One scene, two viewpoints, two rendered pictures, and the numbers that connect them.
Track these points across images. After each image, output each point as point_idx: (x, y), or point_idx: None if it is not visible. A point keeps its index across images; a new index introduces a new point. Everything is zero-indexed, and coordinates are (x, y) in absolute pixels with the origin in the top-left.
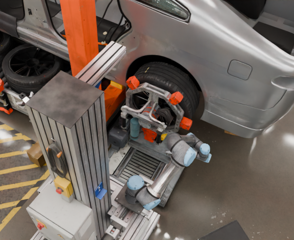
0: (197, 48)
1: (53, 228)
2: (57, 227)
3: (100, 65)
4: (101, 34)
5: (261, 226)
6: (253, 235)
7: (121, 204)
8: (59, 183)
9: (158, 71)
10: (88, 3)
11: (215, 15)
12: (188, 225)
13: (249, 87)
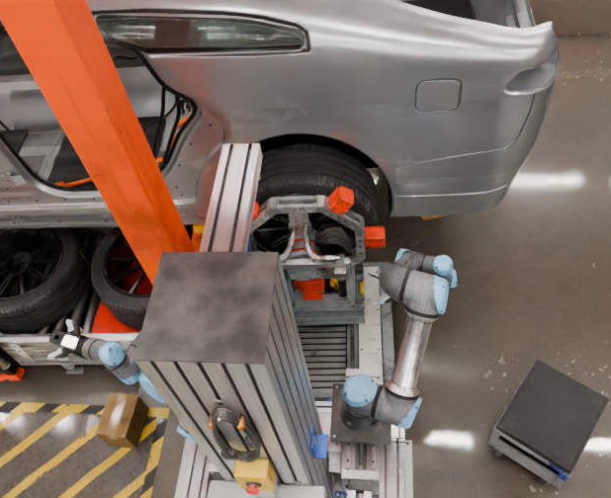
0: (343, 91)
1: None
2: None
3: (235, 204)
4: None
5: (571, 348)
6: (568, 371)
7: (347, 441)
8: (249, 474)
9: (284, 166)
10: (115, 95)
11: (354, 14)
12: (454, 411)
13: (466, 119)
